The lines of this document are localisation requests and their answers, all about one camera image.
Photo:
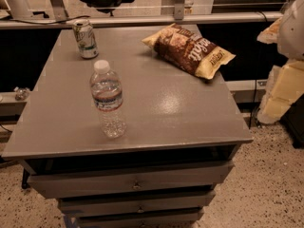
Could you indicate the middle grey drawer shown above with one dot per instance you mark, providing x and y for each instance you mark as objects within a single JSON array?
[{"x": 136, "y": 204}]

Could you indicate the bottom grey drawer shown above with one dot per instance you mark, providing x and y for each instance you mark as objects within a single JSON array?
[{"x": 141, "y": 220}]

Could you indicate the grey metal rail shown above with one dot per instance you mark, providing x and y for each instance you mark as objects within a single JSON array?
[{"x": 143, "y": 21}]

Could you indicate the green white soda can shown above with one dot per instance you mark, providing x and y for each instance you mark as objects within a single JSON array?
[{"x": 85, "y": 38}]

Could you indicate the white cylinder post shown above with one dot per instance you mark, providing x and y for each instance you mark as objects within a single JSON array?
[{"x": 19, "y": 9}]

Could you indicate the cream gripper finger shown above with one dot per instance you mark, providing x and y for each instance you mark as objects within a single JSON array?
[
  {"x": 269, "y": 35},
  {"x": 285, "y": 85}
]

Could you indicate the small crumpled clear object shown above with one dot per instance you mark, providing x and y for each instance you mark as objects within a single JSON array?
[{"x": 21, "y": 93}]

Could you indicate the clear plastic water bottle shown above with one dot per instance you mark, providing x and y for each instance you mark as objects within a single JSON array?
[{"x": 107, "y": 94}]

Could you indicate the brown yellow chip bag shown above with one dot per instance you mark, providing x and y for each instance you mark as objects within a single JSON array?
[{"x": 189, "y": 51}]

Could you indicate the grey drawer cabinet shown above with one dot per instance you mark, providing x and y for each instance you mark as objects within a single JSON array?
[{"x": 172, "y": 117}]

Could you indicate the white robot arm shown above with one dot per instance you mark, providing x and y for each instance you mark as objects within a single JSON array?
[{"x": 290, "y": 38}]

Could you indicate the top grey drawer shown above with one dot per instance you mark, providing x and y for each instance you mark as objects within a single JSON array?
[{"x": 131, "y": 180}]

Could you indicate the grey drawer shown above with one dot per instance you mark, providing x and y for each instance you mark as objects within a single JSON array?
[
  {"x": 141, "y": 220},
  {"x": 136, "y": 204},
  {"x": 131, "y": 180}
]

